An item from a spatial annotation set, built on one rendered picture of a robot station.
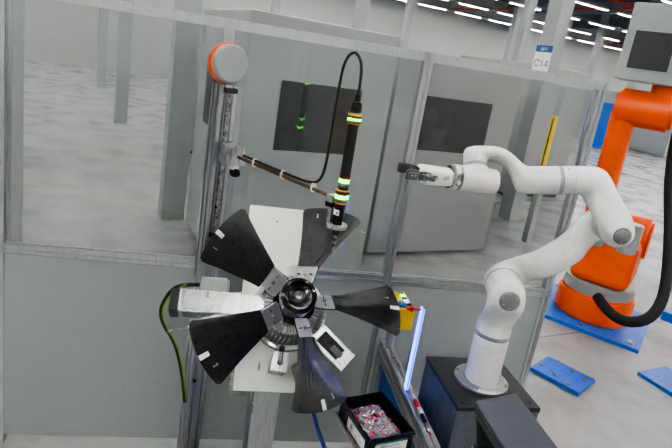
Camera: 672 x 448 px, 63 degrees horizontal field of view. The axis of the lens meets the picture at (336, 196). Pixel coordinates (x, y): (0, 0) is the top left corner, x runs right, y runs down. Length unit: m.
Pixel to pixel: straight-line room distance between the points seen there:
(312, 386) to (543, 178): 0.97
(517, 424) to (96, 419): 2.13
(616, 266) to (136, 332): 4.00
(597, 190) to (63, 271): 2.14
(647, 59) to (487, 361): 3.69
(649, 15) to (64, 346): 4.75
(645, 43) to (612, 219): 3.51
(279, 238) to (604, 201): 1.14
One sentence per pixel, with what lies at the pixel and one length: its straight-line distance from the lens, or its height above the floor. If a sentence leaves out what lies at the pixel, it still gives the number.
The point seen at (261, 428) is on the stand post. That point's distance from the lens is 2.21.
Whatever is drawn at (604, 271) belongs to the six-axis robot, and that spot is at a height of 0.53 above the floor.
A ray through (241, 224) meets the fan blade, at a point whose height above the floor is 1.39.
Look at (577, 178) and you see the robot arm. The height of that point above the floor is 1.73.
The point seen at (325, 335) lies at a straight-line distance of 1.93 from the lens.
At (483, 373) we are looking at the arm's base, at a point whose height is 1.01.
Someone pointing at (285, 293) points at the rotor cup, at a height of 1.22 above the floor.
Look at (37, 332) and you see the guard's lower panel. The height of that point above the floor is 0.59.
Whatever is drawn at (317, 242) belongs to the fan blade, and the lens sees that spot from 1.90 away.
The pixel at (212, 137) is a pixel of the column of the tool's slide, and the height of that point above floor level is 1.59.
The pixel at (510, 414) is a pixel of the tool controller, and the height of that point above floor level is 1.24.
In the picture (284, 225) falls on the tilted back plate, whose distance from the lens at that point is 2.15.
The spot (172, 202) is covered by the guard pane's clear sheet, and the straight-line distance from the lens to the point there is 2.48.
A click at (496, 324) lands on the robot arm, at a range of 1.95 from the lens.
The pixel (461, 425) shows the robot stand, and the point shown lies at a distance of 1.99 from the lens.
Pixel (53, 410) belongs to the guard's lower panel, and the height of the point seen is 0.19.
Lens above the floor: 1.98
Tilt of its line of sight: 14 degrees down
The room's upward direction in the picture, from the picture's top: 9 degrees clockwise
